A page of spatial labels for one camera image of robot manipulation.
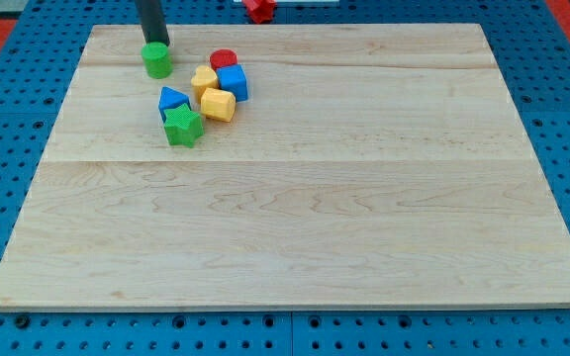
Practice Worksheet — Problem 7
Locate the blue cube block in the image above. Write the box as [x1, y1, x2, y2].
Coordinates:
[216, 64, 248, 102]

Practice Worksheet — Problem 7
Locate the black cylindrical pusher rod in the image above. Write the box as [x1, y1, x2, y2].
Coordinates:
[135, 0, 170, 45]

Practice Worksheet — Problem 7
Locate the wooden board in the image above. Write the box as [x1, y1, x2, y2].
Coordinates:
[0, 24, 570, 312]

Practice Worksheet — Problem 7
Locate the blue triangle block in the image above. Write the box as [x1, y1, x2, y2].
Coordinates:
[157, 86, 191, 122]

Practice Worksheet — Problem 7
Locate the yellow heart block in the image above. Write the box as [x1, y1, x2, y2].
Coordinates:
[191, 65, 220, 104]

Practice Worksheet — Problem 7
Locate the red cylinder block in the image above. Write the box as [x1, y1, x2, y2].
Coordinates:
[209, 48, 238, 70]

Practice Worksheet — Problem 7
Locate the green cylinder block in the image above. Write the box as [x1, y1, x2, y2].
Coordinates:
[141, 42, 173, 79]

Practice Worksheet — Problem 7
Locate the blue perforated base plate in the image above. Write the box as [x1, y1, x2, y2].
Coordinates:
[0, 0, 570, 355]

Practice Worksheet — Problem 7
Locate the yellow hexagon block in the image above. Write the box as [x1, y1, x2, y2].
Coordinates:
[201, 88, 237, 123]

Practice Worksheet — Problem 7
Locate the red star block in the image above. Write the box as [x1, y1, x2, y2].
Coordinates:
[241, 0, 277, 24]

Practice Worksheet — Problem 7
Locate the green star block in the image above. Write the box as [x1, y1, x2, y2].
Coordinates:
[163, 104, 204, 147]

